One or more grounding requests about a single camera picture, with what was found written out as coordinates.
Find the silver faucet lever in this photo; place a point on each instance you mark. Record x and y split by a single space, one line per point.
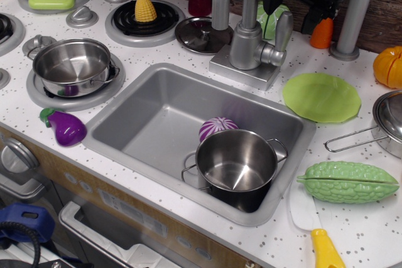
275 54

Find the orange toy carrot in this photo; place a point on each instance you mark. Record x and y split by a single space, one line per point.
322 35

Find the green toy cabbage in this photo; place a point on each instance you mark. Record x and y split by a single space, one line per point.
268 21

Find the red toy pepper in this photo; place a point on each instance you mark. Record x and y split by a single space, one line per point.
199 8

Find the green plastic plate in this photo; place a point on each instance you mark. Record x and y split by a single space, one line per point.
321 98

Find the steel pot lid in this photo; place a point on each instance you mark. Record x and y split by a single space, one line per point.
197 34

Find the orange toy pumpkin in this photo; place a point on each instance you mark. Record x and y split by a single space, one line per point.
387 67

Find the yellow toy corn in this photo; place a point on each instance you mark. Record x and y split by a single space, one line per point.
145 11

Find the purple white toy onion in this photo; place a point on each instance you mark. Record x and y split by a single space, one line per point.
215 124

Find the black coil burner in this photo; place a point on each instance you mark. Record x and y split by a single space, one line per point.
126 27

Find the green toy bitter gourd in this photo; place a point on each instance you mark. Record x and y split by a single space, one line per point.
348 182

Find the steel pot in sink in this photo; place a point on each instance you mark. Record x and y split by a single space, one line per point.
238 166

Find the grey sink basin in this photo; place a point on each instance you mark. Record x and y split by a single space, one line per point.
152 127

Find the steel pot on burner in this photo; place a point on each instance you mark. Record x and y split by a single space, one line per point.
75 67

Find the purple toy eggplant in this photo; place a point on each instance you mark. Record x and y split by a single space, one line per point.
68 129

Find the left edge burner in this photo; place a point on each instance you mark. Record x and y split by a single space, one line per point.
12 33

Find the silver oven knob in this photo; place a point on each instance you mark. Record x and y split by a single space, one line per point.
18 163

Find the blue clamp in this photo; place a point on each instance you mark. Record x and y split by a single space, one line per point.
35 218

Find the grey vertical post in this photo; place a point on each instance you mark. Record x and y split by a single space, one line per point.
346 48

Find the steel saucepan with handle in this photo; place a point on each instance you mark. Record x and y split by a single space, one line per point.
386 128

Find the yellow handled toy knife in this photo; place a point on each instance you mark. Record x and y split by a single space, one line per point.
304 215

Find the grey oven door handle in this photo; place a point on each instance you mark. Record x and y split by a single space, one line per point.
23 190

